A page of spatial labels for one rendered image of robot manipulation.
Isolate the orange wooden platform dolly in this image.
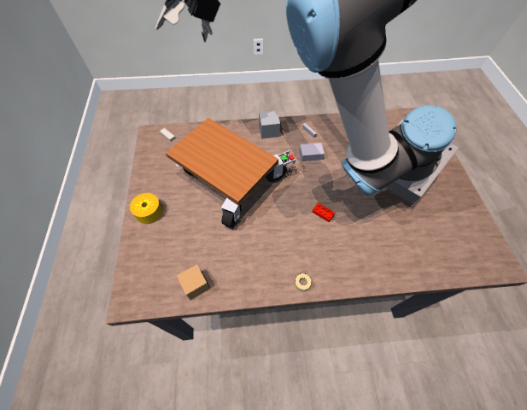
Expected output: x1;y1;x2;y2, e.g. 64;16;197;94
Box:
166;118;296;228

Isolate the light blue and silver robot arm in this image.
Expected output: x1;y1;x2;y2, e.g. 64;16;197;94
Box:
286;0;456;196

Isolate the red lego brick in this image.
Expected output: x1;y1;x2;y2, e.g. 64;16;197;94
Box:
312;203;335;222

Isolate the yellow short cylinder with center hole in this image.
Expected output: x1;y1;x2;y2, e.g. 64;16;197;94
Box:
130;193;163;224

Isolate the grey rectangular bar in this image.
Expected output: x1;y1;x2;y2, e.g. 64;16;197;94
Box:
302;123;317;138

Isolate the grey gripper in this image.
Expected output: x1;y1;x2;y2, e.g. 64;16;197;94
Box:
155;0;220;42

